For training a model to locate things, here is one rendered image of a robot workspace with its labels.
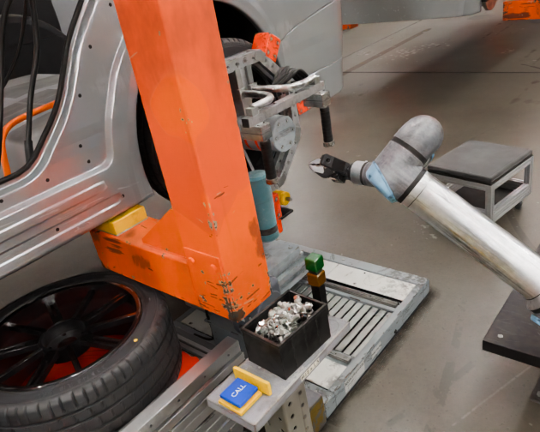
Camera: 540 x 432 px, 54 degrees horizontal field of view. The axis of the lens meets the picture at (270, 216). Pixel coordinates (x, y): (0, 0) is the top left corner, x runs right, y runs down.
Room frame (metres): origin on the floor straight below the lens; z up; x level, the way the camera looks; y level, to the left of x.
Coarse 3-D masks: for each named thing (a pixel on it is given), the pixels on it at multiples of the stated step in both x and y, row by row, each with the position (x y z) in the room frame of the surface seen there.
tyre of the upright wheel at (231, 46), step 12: (228, 48) 1.97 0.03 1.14; (240, 48) 2.01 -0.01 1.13; (144, 120) 1.83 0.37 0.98; (144, 132) 1.82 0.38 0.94; (144, 144) 1.81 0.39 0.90; (144, 156) 1.82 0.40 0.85; (156, 156) 1.77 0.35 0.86; (144, 168) 1.84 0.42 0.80; (156, 168) 1.78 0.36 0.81; (156, 180) 1.82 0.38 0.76
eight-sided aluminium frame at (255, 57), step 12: (228, 60) 1.86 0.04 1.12; (240, 60) 1.88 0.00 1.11; (252, 60) 1.93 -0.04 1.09; (264, 60) 1.97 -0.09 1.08; (228, 72) 1.84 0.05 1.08; (264, 72) 2.03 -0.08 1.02; (288, 108) 2.06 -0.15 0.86; (300, 132) 2.07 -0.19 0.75; (276, 156) 2.03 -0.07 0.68; (288, 156) 2.00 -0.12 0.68; (276, 168) 2.01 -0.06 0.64; (288, 168) 2.00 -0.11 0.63
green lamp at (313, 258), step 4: (312, 252) 1.28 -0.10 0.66; (308, 256) 1.26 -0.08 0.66; (312, 256) 1.26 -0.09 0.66; (316, 256) 1.25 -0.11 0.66; (320, 256) 1.25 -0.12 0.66; (304, 260) 1.25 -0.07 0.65; (308, 260) 1.25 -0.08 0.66; (312, 260) 1.24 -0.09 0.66; (316, 260) 1.24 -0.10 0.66; (320, 260) 1.24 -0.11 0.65; (308, 264) 1.25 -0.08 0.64; (312, 264) 1.23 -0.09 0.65; (316, 264) 1.23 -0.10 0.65; (320, 264) 1.24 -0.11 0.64; (308, 268) 1.25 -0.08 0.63; (312, 268) 1.24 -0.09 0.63; (316, 268) 1.23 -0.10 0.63; (320, 268) 1.24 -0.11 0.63; (316, 272) 1.23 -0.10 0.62
